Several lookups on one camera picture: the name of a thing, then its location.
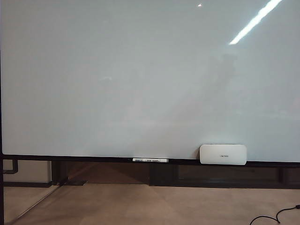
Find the white rounded whiteboard eraser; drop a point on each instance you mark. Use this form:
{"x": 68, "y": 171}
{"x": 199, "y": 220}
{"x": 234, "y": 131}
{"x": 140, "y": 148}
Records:
{"x": 222, "y": 154}

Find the black whiteboard stand frame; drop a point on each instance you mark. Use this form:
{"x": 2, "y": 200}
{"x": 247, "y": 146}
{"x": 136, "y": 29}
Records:
{"x": 1, "y": 187}

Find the pale glass whiteboard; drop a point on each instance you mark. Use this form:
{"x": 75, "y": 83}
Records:
{"x": 93, "y": 70}

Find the black bent tube bracket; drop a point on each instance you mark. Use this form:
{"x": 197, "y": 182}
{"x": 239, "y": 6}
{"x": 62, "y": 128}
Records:
{"x": 15, "y": 166}

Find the black floor plate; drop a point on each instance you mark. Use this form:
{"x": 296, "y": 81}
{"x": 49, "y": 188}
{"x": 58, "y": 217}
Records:
{"x": 77, "y": 182}

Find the black whiteboard tray rail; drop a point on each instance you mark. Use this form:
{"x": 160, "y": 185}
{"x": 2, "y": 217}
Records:
{"x": 70, "y": 157}

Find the dark brown low cabinet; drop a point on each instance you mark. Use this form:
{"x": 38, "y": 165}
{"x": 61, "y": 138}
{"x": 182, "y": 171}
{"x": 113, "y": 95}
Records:
{"x": 164, "y": 174}

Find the white marker pen with barcode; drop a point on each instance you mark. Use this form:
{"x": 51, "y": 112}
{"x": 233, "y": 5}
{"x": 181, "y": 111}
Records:
{"x": 150, "y": 160}

